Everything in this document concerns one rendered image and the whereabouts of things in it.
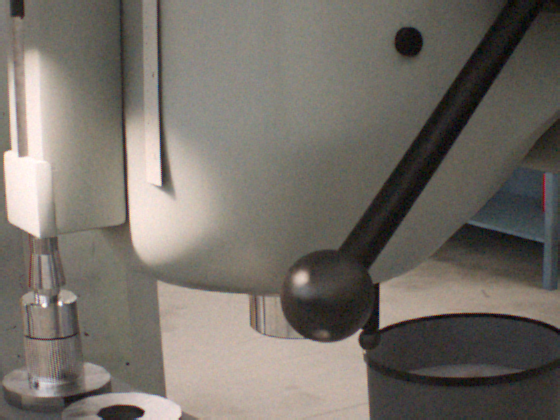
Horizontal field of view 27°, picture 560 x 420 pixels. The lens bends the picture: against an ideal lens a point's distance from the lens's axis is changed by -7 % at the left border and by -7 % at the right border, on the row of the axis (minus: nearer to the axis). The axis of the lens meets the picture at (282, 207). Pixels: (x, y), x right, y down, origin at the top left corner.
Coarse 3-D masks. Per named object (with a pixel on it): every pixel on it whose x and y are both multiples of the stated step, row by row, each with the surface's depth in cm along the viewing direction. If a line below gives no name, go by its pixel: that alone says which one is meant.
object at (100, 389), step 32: (0, 384) 94; (32, 384) 90; (96, 384) 90; (0, 416) 87; (32, 416) 87; (64, 416) 83; (96, 416) 83; (128, 416) 86; (160, 416) 83; (192, 416) 87
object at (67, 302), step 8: (24, 296) 90; (32, 296) 90; (64, 296) 90; (72, 296) 90; (24, 304) 89; (32, 304) 88; (40, 304) 88; (48, 304) 88; (56, 304) 88; (64, 304) 89; (72, 304) 89; (24, 312) 89; (32, 312) 88; (40, 312) 88; (48, 312) 88; (56, 312) 88; (64, 312) 89
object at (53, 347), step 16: (32, 320) 88; (48, 320) 88; (64, 320) 89; (32, 336) 89; (48, 336) 88; (64, 336) 89; (80, 336) 91; (32, 352) 89; (48, 352) 89; (64, 352) 89; (80, 352) 91; (32, 368) 90; (48, 368) 89; (64, 368) 89; (80, 368) 91; (48, 384) 89; (64, 384) 89
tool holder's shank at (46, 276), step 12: (36, 240) 88; (48, 240) 88; (36, 252) 88; (48, 252) 88; (36, 264) 88; (48, 264) 89; (60, 264) 89; (36, 276) 89; (48, 276) 89; (60, 276) 89; (36, 288) 89; (48, 288) 89; (60, 288) 90
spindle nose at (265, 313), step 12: (252, 300) 52; (264, 300) 51; (276, 300) 51; (252, 312) 52; (264, 312) 51; (276, 312) 51; (252, 324) 53; (264, 324) 52; (276, 324) 51; (288, 324) 51; (276, 336) 51; (288, 336) 51; (300, 336) 51
